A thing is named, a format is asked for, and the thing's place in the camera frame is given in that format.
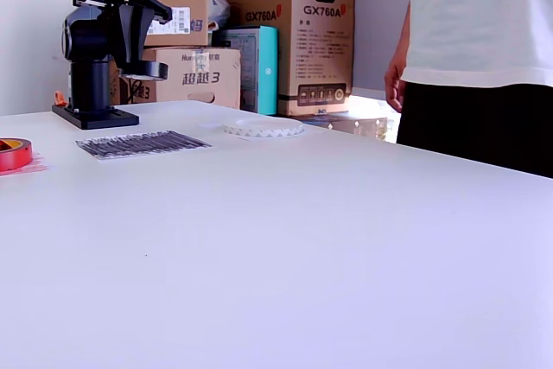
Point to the teal and black carton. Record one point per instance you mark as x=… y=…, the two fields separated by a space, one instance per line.
x=268 y=62

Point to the person's right forearm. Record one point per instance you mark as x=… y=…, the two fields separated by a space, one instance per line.
x=402 y=40

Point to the tall GX760A cardboard carton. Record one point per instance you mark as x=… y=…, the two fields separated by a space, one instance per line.
x=319 y=40

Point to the grey roller blind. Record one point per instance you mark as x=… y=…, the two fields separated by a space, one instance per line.
x=376 y=19

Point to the white plastic bag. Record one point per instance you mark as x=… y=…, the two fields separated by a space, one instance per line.
x=218 y=8

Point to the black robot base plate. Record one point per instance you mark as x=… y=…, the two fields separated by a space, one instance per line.
x=99 y=118

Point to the blank white paper sheet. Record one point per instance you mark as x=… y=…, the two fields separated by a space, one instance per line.
x=211 y=125

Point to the orange table clamp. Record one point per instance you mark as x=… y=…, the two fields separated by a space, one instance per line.
x=61 y=99

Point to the black scribbled paper sheet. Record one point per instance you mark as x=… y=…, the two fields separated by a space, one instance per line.
x=138 y=144

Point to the red scribbled paper sheet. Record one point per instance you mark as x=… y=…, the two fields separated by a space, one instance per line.
x=39 y=166

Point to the person's right hand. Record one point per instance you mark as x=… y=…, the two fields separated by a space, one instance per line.
x=395 y=84

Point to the black and grey Piper arm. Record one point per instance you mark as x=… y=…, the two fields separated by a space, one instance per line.
x=90 y=84

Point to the red double-sided tape roll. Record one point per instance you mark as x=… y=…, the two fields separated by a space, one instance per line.
x=17 y=159

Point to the white double-sided tape roll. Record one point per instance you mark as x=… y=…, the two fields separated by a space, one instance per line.
x=259 y=130

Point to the wide brown cardboard carton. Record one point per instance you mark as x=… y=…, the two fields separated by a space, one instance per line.
x=194 y=84

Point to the person in black shorts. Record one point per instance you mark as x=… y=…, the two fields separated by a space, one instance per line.
x=475 y=19

